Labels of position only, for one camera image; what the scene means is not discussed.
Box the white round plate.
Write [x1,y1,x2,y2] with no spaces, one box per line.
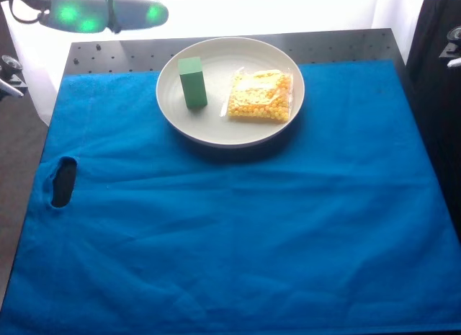
[155,36,306,149]

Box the green rectangular block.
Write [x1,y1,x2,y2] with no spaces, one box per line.
[177,56,209,110]

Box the blue cloth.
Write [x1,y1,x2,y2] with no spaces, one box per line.
[0,60,461,335]

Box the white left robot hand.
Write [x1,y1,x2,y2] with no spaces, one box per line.
[10,0,169,35]

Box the bag of yellow corn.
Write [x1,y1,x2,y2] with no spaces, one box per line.
[219,68,295,124]

